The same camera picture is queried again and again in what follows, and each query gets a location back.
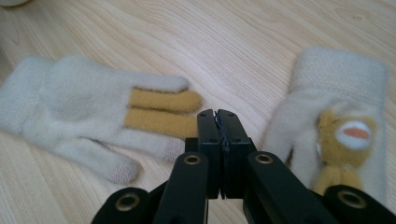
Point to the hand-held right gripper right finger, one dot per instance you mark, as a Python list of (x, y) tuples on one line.
[(233, 146)]

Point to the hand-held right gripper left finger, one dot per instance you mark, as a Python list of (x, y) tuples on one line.
[(211, 146)]

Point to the white and yellow knit glove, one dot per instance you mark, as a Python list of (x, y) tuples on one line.
[(339, 81), (77, 99)]

